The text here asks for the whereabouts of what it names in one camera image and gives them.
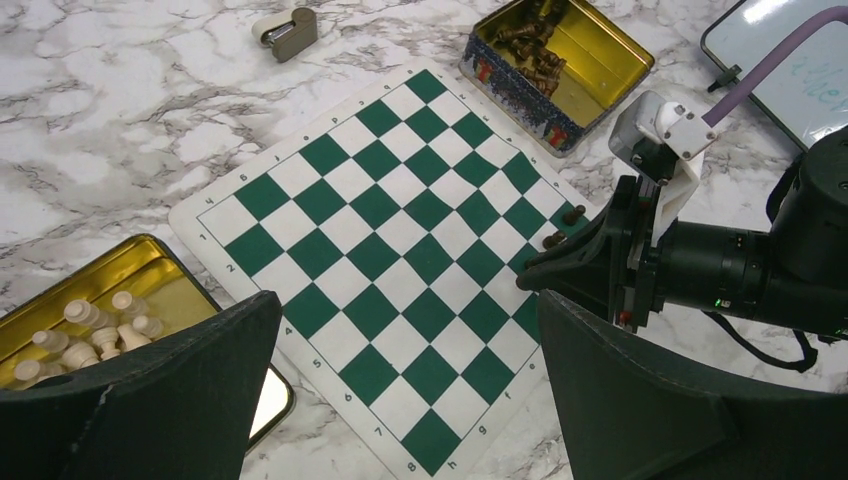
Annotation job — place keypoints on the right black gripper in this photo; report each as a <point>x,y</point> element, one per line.
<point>793,276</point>

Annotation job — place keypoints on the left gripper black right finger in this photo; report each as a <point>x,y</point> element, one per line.
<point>630,409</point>

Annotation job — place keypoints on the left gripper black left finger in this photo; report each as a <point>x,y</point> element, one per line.
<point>181,407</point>

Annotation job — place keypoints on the dark pawn placed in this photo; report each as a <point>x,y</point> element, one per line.
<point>553,240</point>
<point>573,216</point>

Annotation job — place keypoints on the white chess pieces pile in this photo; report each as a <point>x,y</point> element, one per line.
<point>97,335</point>

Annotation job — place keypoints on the gold tin with white pieces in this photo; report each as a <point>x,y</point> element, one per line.
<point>139,283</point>

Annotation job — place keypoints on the green white chess board mat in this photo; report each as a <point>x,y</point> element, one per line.
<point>392,229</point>

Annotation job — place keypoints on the gold tin with dark pieces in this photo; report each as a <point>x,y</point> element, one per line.
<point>556,68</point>

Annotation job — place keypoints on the small whiteboard tablet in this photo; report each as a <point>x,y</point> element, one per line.
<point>806,95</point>

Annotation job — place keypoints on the small grey tan clip device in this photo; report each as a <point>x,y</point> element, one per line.
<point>287,33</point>

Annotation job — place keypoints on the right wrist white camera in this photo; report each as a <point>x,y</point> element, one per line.
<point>664,141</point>

